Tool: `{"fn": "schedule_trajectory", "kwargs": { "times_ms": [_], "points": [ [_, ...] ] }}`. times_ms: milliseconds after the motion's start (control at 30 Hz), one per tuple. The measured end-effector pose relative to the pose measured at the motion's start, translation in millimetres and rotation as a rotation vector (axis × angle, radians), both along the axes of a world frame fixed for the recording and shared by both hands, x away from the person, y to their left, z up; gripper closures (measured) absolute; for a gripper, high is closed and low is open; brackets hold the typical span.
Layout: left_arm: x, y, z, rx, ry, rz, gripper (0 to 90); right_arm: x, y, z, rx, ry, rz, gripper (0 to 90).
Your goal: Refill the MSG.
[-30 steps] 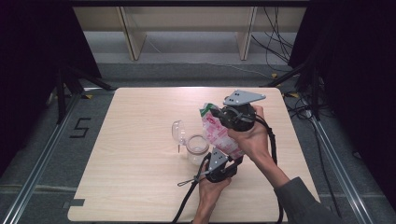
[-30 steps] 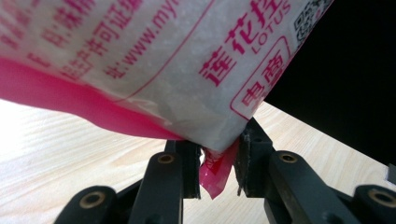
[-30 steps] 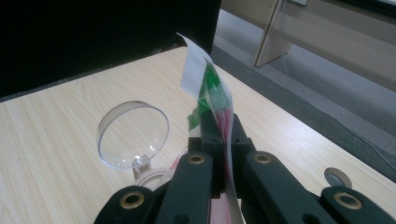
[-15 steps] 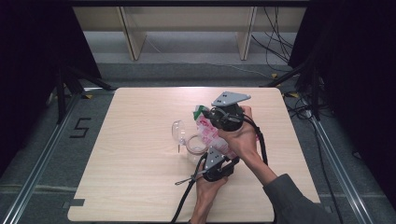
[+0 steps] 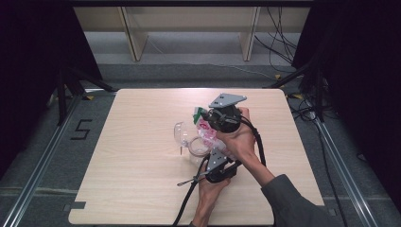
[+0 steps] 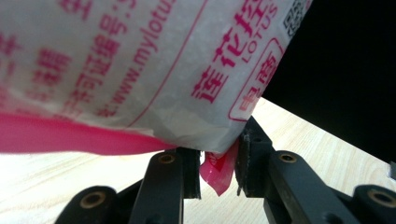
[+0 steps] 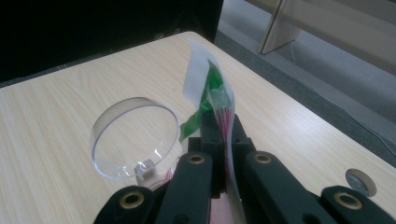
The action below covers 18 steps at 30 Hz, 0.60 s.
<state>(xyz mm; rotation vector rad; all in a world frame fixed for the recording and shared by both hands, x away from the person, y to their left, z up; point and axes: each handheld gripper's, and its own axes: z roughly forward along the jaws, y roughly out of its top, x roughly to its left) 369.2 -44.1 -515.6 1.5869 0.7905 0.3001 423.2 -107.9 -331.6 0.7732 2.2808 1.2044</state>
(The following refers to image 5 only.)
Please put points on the metal floor rail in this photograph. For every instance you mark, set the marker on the metal floor rail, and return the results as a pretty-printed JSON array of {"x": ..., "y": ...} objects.
[
  {"x": 346, "y": 179},
  {"x": 31, "y": 186}
]

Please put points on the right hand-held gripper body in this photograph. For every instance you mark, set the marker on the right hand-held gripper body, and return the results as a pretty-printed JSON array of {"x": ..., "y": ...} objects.
[{"x": 225, "y": 119}]

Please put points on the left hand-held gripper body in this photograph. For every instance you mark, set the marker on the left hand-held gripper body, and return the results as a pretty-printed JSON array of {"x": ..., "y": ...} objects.
[{"x": 220, "y": 173}]

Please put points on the black curtain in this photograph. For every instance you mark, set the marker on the black curtain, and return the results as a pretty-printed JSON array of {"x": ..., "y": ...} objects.
[
  {"x": 31, "y": 63},
  {"x": 362, "y": 63}
]

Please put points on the glass jar with beige lid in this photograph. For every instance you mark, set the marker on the glass jar with beige lid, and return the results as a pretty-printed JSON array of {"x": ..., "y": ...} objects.
[{"x": 181, "y": 134}]

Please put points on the person's left hand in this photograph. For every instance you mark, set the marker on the person's left hand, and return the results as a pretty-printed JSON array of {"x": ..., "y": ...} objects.
[{"x": 208, "y": 194}]

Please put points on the white plastic bag pink print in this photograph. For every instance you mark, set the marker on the white plastic bag pink print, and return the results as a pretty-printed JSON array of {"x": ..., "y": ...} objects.
[{"x": 206, "y": 132}]

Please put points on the black metal stand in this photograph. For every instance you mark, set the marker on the black metal stand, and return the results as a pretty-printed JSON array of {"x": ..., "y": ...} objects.
[
  {"x": 61, "y": 94},
  {"x": 320, "y": 94}
]

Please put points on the yellow floor tape piece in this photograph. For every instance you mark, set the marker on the yellow floor tape piece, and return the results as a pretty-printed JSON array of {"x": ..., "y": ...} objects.
[
  {"x": 90, "y": 98},
  {"x": 277, "y": 76},
  {"x": 297, "y": 96}
]

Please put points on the person's right hand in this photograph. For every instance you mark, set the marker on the person's right hand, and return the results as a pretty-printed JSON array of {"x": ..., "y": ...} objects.
[{"x": 239, "y": 142}]

